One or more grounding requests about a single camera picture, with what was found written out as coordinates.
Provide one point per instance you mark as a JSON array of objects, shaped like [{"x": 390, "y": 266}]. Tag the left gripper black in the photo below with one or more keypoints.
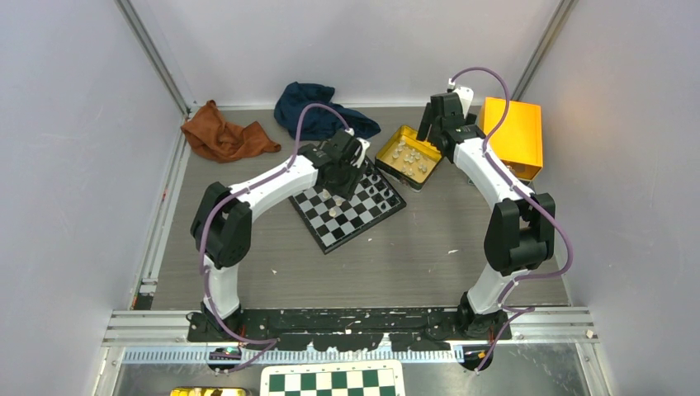
[{"x": 347, "y": 190}]

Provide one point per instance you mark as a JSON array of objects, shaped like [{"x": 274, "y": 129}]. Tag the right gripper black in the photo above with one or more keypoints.
[{"x": 425, "y": 124}]

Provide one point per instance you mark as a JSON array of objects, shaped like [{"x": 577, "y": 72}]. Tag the gold tin tray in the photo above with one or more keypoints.
[{"x": 408, "y": 160}]

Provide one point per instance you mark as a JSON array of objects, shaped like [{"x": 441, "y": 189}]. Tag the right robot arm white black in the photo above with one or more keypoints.
[{"x": 519, "y": 237}]

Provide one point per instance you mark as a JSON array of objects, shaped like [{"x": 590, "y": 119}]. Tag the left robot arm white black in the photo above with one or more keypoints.
[{"x": 223, "y": 225}]

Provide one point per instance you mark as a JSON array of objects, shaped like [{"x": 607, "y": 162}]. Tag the green white checkered board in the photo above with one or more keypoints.
[{"x": 362, "y": 378}]

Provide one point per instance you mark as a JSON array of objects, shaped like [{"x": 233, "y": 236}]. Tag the dark blue cloth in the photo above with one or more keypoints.
[{"x": 318, "y": 124}]

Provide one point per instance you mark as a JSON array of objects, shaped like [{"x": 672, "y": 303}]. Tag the black white chessboard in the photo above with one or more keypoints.
[{"x": 374, "y": 201}]

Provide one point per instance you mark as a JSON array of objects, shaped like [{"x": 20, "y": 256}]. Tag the yellow drawer box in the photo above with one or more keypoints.
[{"x": 518, "y": 141}]

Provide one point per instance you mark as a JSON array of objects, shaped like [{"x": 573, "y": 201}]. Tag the orange brown cloth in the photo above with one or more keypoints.
[{"x": 214, "y": 138}]

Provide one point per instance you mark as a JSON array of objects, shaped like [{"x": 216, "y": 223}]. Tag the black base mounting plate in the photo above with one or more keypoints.
[{"x": 407, "y": 329}]

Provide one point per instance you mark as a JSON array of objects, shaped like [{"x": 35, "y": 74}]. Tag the gold object bottom edge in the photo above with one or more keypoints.
[{"x": 209, "y": 391}]

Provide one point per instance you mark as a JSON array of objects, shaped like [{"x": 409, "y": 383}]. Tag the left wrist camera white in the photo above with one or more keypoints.
[{"x": 360, "y": 154}]

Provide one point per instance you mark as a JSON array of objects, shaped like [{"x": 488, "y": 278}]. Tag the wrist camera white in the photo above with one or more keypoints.
[
  {"x": 465, "y": 94},
  {"x": 360, "y": 154}
]

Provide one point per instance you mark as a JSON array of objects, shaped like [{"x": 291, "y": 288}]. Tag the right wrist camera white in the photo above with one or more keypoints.
[{"x": 465, "y": 94}]

